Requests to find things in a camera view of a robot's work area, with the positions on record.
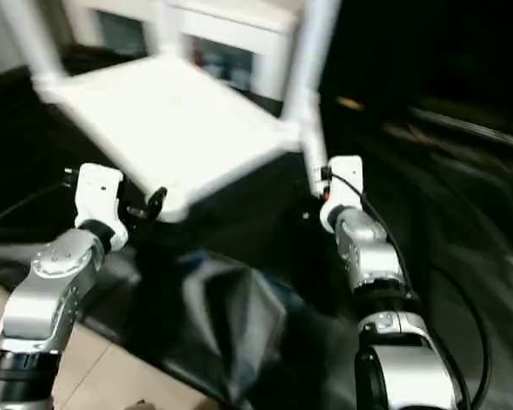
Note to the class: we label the white table frame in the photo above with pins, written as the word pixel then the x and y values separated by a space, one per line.
pixel 175 119

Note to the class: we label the white glass-door cabinet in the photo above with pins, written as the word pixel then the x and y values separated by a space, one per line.
pixel 248 38

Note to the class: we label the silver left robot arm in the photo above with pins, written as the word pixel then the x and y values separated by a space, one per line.
pixel 55 273

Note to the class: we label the dark metal rod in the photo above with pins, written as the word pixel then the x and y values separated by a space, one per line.
pixel 474 126

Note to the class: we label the black work mat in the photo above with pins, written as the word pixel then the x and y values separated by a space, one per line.
pixel 432 213

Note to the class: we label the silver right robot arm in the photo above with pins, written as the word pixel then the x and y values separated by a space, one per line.
pixel 367 247

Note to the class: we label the small tan label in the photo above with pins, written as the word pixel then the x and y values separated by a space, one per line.
pixel 350 102

